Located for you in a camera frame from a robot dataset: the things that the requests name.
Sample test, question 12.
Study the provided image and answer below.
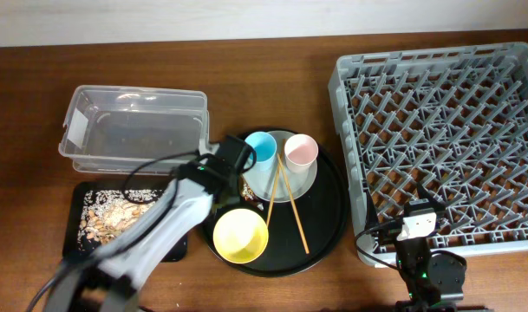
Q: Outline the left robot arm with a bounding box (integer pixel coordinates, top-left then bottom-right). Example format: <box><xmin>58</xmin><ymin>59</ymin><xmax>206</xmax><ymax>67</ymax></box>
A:
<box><xmin>38</xmin><ymin>152</ymin><xmax>257</xmax><ymax>311</ymax></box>

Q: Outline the gold snack wrapper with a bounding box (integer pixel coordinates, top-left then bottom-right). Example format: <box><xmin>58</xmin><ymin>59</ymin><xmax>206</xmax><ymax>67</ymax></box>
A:
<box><xmin>238</xmin><ymin>176</ymin><xmax>264</xmax><ymax>211</ymax></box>

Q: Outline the grey dishwasher rack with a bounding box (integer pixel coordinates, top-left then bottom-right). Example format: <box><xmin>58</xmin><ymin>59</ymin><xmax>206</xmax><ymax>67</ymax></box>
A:
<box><xmin>328</xmin><ymin>42</ymin><xmax>528</xmax><ymax>267</ymax></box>

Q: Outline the food scraps and rice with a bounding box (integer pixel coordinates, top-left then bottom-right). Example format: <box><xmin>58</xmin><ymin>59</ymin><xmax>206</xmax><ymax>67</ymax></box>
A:
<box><xmin>77</xmin><ymin>189</ymin><xmax>161</xmax><ymax>244</ymax></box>

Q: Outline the pink cup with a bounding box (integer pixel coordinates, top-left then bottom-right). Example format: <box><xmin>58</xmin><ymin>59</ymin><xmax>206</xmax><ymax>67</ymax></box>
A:
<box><xmin>284</xmin><ymin>133</ymin><xmax>319</xmax><ymax>172</ymax></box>

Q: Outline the grey round plate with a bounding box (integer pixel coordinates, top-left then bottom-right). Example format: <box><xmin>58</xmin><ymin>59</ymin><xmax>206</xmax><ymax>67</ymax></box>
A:
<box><xmin>244</xmin><ymin>130</ymin><xmax>317</xmax><ymax>203</ymax></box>

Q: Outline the black rectangular tray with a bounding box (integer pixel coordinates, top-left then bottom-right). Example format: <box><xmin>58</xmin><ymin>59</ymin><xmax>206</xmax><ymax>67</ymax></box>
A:
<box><xmin>62</xmin><ymin>179</ymin><xmax>187</xmax><ymax>263</ymax></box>

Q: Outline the blue cup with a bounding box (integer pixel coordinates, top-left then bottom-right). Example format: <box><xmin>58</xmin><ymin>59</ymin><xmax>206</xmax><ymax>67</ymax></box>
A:
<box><xmin>244</xmin><ymin>132</ymin><xmax>277</xmax><ymax>171</ymax></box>

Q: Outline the yellow bowl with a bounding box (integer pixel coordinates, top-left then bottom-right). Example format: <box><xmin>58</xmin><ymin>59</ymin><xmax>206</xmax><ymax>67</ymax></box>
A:
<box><xmin>212</xmin><ymin>208</ymin><xmax>269</xmax><ymax>264</ymax></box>

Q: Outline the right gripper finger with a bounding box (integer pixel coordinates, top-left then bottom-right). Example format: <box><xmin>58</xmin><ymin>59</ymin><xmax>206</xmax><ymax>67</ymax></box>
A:
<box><xmin>365</xmin><ymin>192</ymin><xmax>379</xmax><ymax>224</ymax></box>
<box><xmin>416</xmin><ymin>184</ymin><xmax>445</xmax><ymax>211</ymax></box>

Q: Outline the clear plastic waste bin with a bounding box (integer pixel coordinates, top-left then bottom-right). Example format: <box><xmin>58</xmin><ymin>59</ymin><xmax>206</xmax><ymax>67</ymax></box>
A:
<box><xmin>58</xmin><ymin>85</ymin><xmax>211</xmax><ymax>175</ymax></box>

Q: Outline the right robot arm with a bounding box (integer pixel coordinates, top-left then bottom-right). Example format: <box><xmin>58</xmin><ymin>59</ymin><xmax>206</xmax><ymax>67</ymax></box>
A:
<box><xmin>363</xmin><ymin>185</ymin><xmax>467</xmax><ymax>311</ymax></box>

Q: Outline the round black serving tray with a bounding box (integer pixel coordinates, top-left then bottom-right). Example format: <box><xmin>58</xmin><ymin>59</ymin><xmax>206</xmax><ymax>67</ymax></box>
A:
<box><xmin>226</xmin><ymin>147</ymin><xmax>349</xmax><ymax>277</ymax></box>

